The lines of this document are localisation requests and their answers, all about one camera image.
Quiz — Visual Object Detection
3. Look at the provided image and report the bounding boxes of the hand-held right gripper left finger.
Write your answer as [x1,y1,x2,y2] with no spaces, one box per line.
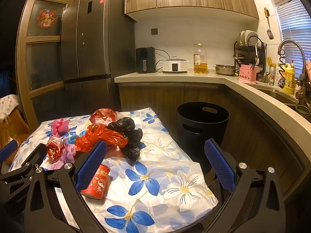
[24,139,108,233]

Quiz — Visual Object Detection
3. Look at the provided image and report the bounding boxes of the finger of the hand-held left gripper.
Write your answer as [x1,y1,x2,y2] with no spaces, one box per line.
[0,139,18,162]
[0,143,47,182]

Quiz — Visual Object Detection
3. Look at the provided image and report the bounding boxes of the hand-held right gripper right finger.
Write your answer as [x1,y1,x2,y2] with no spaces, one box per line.
[204,138,287,233]

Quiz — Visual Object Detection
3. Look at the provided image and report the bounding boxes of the red printed wrapper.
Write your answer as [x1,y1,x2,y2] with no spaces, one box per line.
[46,136,66,163]

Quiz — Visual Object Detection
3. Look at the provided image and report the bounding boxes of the red paper cup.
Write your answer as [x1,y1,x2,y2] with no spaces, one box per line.
[80,164,111,199]

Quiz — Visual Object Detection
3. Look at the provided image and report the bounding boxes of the light purple plastic bag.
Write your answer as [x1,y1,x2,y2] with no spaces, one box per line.
[51,144,76,169]

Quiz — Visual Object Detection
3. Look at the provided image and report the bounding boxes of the orange plastic bag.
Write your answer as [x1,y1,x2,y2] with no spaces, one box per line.
[75,124,128,153]

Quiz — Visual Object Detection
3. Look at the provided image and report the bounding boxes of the blue plastic scrap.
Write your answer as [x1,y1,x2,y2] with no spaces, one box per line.
[67,133,79,146]

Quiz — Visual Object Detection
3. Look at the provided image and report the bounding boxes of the pink plastic bag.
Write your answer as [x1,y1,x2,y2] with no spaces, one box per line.
[51,118,71,136]

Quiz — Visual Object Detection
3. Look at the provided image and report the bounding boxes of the black trash bin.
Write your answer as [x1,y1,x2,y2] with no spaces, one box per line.
[177,102,230,175]

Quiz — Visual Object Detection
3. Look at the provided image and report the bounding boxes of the black plastic bag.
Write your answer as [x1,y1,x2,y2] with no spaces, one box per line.
[106,117,144,163]

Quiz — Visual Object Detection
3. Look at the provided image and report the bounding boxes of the red and white plastic bag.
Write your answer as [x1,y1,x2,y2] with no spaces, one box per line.
[89,108,122,127]

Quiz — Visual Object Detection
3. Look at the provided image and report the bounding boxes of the wooden chair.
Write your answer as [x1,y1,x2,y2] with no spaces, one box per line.
[0,109,32,165]

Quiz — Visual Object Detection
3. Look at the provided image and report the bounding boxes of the dotted white cloth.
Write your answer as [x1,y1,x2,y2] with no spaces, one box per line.
[0,95,19,119]

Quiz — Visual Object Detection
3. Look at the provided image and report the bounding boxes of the blue floral tablecloth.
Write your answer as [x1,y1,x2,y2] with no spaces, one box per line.
[10,107,219,233]

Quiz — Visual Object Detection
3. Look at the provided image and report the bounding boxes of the steel kitchen sink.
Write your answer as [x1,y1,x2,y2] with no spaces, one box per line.
[253,85,302,107]

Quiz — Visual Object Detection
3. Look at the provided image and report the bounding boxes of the pink utensil holder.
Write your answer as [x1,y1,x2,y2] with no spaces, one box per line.
[239,64,257,82]

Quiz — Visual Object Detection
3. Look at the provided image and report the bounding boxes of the steel bowl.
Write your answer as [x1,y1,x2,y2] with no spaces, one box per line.
[214,64,237,76]

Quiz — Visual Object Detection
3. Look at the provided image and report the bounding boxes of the sink strainer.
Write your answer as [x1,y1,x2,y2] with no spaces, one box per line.
[295,104,311,115]

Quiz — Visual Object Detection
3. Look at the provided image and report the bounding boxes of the silver drink can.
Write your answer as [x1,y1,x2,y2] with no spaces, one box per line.
[268,66,277,87]

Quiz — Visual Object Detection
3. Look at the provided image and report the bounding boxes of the cooking oil bottle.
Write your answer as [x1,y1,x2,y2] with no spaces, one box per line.
[193,43,209,74]

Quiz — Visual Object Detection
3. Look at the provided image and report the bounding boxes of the white rice cooker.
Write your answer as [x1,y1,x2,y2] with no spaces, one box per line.
[162,56,189,74]

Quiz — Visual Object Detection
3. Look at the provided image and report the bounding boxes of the dark steel refrigerator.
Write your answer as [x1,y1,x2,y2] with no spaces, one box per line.
[60,0,135,122]

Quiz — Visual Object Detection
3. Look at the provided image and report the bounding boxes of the white plastic bottle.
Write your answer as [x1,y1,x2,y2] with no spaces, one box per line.
[276,59,283,88]

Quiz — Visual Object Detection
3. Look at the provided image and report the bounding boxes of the yellow detergent bottle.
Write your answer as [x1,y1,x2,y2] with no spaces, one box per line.
[280,59,295,95]

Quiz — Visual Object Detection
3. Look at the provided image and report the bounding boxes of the wooden glass door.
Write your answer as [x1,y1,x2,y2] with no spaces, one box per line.
[16,0,80,131]

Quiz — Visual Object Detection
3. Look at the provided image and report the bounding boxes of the black dish rack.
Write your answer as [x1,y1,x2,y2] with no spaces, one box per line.
[234,30,268,76]

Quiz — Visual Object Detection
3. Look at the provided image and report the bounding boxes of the black air fryer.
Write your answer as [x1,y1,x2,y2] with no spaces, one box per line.
[135,47,156,74]

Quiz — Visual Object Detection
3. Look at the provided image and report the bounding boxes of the white plate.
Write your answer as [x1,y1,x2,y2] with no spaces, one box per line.
[244,30,259,46]

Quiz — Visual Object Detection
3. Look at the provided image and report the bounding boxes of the red door decoration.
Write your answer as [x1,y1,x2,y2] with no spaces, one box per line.
[37,8,58,28]

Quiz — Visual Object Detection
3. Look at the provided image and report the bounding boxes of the hanging metal spatula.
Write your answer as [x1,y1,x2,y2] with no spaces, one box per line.
[264,8,274,40]

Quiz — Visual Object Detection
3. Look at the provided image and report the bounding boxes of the steel kitchen faucet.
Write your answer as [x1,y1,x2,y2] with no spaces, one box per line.
[277,39,307,107]

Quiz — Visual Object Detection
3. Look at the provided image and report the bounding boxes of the white window blinds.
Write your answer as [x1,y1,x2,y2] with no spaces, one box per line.
[264,0,311,73]

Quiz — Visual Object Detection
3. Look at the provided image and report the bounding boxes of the black power cable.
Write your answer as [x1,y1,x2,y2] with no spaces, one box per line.
[154,49,170,72]

